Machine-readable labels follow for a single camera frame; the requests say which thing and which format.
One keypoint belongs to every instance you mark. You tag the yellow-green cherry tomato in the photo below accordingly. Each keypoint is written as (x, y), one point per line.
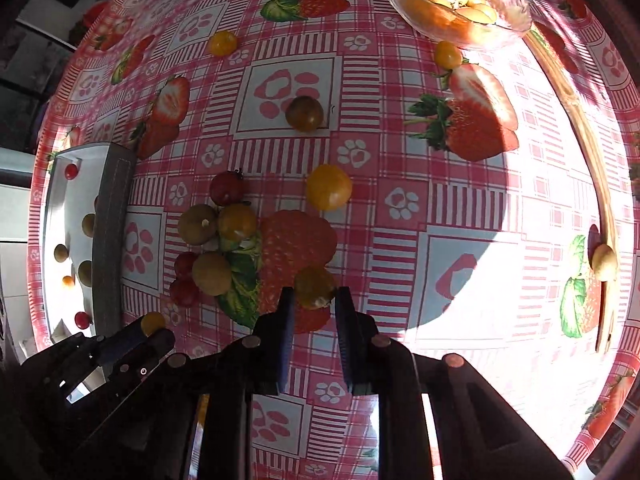
(314, 285)

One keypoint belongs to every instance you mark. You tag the yellow cherry tomato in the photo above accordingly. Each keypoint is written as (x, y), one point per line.
(152, 321)

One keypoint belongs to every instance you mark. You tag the clear glass bowl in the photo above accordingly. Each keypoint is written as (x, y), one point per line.
(510, 5)

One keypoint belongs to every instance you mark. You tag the strawberry print plaid tablecloth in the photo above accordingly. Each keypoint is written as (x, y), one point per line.
(400, 135)

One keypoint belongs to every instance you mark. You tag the long wooden stick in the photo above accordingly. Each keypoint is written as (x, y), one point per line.
(580, 130)

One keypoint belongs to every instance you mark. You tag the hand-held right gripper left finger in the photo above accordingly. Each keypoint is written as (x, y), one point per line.
(285, 340)

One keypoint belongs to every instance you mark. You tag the cherry tomatoes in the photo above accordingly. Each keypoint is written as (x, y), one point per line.
(328, 186)

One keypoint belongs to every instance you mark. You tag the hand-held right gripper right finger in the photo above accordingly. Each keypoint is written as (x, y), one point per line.
(350, 345)

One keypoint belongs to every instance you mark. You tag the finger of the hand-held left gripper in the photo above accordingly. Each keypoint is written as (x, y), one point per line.
(145, 360)
(122, 347)

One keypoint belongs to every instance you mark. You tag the beige round fruit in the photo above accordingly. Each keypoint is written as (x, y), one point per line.
(603, 261)

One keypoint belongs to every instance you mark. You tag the grey rectangular tray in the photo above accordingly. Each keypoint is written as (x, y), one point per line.
(112, 240)

